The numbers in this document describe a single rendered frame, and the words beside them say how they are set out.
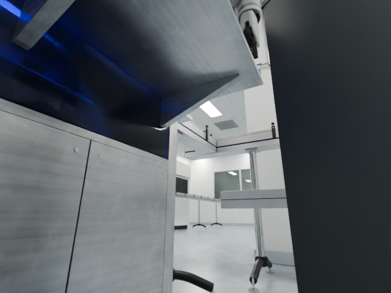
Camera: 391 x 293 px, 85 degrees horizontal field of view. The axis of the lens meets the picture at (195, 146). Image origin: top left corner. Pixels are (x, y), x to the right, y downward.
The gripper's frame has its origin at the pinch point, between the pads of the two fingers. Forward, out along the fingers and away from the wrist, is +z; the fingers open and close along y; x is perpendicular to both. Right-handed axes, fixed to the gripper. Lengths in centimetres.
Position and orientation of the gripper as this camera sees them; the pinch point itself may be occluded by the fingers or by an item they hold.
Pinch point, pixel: (252, 53)
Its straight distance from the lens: 83.8
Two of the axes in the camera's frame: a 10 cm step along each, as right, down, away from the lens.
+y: -4.8, -2.7, -8.3
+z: 0.0, 9.5, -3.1
